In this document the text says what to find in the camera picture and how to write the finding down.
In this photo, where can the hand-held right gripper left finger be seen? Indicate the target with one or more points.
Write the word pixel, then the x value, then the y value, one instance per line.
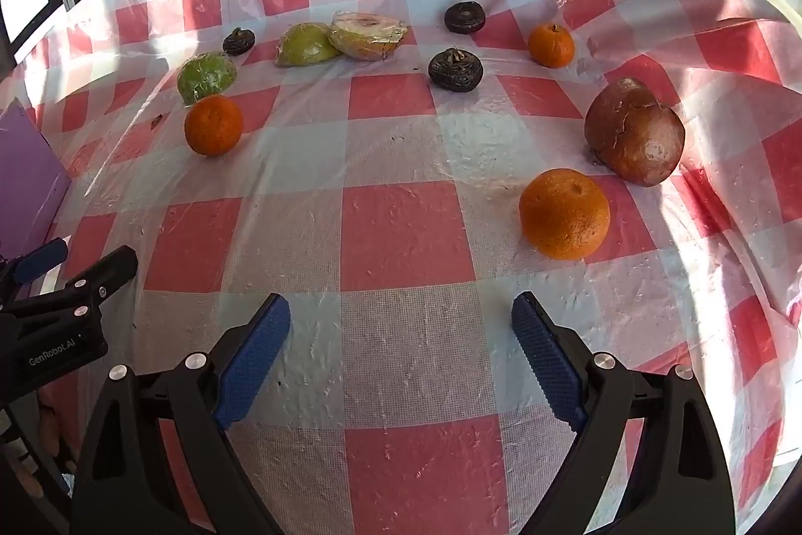
pixel 254 359

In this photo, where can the flat dark water chestnut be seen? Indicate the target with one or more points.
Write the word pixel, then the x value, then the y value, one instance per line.
pixel 465 17

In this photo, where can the wrapped sliced bread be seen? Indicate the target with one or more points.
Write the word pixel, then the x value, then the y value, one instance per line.
pixel 368 35

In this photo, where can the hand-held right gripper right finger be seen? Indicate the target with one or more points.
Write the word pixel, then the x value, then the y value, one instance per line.
pixel 548 359

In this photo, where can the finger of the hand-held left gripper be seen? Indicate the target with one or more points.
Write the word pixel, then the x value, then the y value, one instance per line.
pixel 106 275
pixel 39 261

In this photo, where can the yellow-green pear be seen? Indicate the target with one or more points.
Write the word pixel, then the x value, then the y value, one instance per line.
pixel 307 45

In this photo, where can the brown cracked round fruit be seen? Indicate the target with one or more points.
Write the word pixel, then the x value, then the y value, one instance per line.
pixel 634 132

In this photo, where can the large dark water chestnut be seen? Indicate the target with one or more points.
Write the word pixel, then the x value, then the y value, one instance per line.
pixel 455 69

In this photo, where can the purple cardboard box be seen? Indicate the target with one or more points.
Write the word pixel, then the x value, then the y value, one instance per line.
pixel 25 178

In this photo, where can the small dark water chestnut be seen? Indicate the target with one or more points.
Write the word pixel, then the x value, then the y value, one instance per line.
pixel 238 42

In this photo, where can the wrapped green apple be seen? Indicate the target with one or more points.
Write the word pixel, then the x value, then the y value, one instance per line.
pixel 207 79

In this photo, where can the large orange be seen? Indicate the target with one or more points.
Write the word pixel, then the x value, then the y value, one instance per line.
pixel 564 213

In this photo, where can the red white checkered tablecloth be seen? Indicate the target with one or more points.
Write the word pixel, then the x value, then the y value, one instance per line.
pixel 401 246

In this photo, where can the small orange with stem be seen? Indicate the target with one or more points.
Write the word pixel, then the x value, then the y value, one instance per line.
pixel 551 45

